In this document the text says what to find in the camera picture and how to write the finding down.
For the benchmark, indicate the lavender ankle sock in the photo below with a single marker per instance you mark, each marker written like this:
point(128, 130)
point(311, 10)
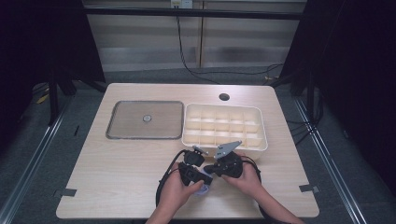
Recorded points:
point(204, 189)

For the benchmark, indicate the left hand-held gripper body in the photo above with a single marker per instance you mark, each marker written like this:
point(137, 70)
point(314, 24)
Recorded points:
point(193, 159)

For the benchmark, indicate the small black floor item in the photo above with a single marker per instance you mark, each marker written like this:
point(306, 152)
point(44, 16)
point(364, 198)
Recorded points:
point(76, 130)

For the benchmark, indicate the person's right hand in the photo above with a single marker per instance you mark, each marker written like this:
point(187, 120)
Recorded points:
point(247, 183)

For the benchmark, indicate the black curtain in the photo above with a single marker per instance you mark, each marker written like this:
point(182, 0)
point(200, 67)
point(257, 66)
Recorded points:
point(40, 40)
point(351, 62)

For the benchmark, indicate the grey tape piece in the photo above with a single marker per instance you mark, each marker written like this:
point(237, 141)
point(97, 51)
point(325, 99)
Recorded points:
point(66, 192)
point(308, 188)

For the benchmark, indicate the black metal stand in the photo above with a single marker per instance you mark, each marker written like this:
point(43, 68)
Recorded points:
point(53, 99)
point(310, 93)

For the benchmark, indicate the metal floor rail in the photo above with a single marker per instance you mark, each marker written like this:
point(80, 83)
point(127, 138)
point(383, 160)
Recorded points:
point(334, 174)
point(28, 174)

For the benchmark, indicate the yellow floor item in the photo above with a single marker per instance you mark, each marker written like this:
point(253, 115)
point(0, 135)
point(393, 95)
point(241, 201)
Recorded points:
point(42, 99)

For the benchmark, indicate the person's left hand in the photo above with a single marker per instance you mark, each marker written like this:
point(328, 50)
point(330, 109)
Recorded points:
point(174, 193)

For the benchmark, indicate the black horizontal bar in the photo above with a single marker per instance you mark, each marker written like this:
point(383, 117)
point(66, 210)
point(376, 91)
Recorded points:
point(193, 13)

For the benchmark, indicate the cream divided storage box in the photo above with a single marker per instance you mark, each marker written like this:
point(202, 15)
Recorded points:
point(224, 124)

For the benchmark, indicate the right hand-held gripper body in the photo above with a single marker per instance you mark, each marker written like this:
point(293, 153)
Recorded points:
point(230, 166)

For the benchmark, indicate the white wall socket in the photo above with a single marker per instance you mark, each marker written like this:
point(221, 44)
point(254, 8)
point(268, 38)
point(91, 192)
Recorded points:
point(181, 3)

